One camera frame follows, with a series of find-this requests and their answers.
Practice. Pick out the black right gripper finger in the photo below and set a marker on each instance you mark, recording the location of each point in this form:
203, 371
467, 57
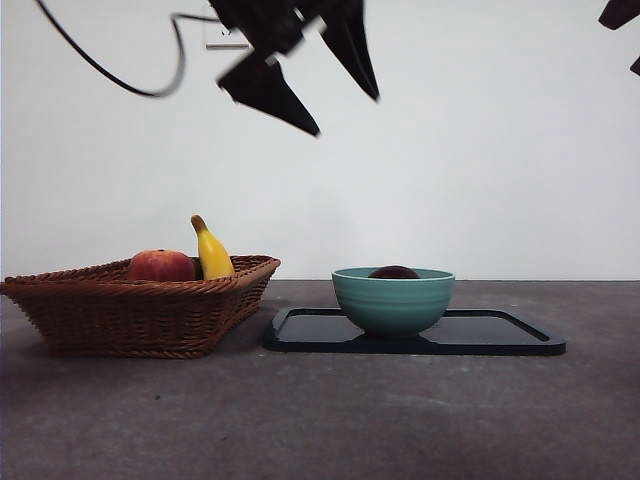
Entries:
636, 66
622, 10

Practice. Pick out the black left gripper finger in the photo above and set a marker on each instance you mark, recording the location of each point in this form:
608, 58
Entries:
355, 45
270, 92

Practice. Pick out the dark red plum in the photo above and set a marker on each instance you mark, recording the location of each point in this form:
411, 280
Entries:
394, 273

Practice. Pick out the teal ceramic bowl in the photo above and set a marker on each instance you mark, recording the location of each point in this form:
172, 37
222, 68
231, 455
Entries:
395, 305

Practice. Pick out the yellow banana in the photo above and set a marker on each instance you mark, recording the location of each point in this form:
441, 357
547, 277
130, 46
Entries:
214, 260

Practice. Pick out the red yellow apple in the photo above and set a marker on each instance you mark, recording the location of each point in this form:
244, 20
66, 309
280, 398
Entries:
160, 267

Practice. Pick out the brown wicker basket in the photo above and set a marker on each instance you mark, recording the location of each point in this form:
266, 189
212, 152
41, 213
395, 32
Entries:
130, 320

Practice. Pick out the dark rectangular tray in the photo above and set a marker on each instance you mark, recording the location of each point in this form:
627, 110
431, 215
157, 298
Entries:
475, 335

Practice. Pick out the white wall socket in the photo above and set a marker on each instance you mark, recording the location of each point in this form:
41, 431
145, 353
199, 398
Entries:
215, 37

